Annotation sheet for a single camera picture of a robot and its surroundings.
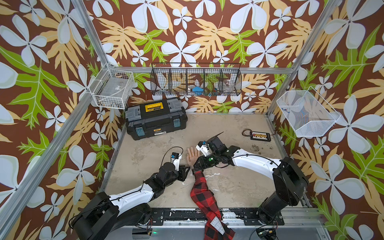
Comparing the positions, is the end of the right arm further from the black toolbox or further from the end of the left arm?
the black toolbox

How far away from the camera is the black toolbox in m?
0.95

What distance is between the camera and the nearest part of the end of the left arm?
655 millimetres

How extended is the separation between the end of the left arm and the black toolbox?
341mm

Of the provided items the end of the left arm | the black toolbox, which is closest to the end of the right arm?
the end of the left arm
